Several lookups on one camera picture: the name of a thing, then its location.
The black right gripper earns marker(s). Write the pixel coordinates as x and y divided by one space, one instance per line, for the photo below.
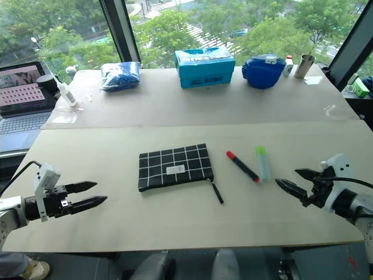
322 189

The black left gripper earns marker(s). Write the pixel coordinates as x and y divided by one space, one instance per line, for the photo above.
56 201

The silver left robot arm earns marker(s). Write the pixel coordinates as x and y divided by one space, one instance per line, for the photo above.
10 214

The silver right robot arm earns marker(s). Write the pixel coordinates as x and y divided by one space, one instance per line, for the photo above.
360 204

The black white-grid pencil case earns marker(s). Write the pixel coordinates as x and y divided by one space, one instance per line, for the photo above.
175 167

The green capped highlighter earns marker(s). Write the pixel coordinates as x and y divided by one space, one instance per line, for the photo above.
263 164

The red and black marker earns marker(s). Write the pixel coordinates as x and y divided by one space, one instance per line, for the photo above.
243 167

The small clear tape scrap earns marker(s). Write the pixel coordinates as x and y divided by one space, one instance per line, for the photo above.
88 97

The dark rounded shape with shoe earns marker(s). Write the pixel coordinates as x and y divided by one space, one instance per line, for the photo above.
20 266

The grey rounded robot leg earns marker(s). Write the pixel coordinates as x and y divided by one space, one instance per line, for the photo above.
151 266
225 265

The white squeeze bottle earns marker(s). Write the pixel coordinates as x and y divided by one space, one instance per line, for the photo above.
67 94

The green and white box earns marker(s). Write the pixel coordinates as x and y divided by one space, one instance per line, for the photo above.
360 87

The small white red-capped bottle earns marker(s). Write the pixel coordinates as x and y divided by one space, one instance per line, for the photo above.
288 67

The stainless steel cup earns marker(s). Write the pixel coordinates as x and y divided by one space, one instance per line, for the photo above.
304 66

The black cylinder speaker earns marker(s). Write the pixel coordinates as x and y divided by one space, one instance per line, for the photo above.
46 84

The blue round pouch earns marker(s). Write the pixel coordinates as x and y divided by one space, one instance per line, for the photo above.
262 71

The grey laptop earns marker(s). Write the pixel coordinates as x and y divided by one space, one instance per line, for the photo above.
20 96

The dark blue cloth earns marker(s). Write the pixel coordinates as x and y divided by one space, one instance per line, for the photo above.
367 83

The blue plastic bag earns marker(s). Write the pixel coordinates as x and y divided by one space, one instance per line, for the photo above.
119 76

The blue cardboard box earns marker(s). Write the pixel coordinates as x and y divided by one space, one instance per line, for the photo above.
205 68

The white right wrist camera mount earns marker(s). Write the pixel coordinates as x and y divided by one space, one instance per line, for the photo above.
339 163

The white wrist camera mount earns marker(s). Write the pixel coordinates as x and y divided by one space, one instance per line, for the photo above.
339 163
46 175

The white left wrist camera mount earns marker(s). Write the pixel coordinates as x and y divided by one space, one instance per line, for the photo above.
46 175

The black window frame post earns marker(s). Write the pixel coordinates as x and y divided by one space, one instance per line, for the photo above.
351 43
122 32

